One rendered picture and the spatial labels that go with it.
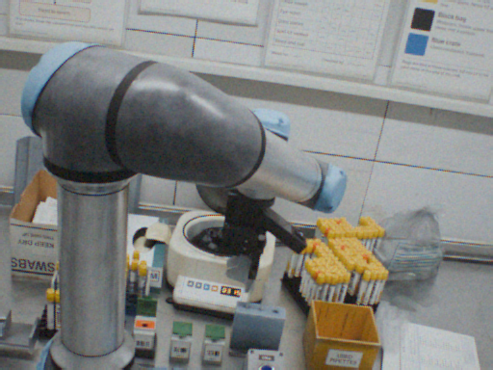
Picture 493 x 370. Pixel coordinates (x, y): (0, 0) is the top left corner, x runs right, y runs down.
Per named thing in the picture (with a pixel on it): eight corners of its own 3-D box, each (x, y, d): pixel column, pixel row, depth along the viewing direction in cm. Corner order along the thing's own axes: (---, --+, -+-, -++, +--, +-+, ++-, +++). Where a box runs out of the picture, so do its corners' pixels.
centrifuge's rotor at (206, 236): (183, 269, 145) (187, 242, 142) (194, 237, 159) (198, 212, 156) (249, 281, 144) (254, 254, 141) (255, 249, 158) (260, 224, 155)
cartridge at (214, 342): (201, 364, 124) (205, 338, 121) (201, 349, 128) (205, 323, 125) (220, 366, 124) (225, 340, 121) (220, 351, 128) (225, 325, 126)
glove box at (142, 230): (115, 288, 143) (116, 252, 139) (126, 237, 164) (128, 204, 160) (168, 294, 144) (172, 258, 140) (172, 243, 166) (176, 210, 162)
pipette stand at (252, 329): (228, 355, 128) (235, 316, 123) (230, 334, 134) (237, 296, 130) (276, 361, 128) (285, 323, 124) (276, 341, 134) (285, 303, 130)
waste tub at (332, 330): (305, 376, 125) (316, 337, 121) (301, 335, 137) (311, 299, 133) (369, 383, 126) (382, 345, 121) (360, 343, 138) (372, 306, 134)
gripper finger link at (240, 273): (221, 287, 125) (228, 247, 121) (251, 292, 125) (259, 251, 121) (220, 296, 122) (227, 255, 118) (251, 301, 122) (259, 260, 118)
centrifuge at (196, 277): (154, 305, 139) (159, 258, 134) (180, 243, 166) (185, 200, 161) (261, 327, 138) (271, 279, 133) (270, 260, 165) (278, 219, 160)
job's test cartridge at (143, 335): (131, 355, 121) (133, 330, 118) (134, 340, 125) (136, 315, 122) (151, 357, 121) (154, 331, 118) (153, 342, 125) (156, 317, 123)
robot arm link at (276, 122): (238, 112, 108) (261, 103, 115) (228, 171, 112) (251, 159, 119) (279, 124, 105) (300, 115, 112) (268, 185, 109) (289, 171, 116)
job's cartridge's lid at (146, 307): (138, 295, 121) (138, 293, 121) (136, 316, 122) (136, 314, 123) (158, 297, 121) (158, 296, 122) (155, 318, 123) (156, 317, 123)
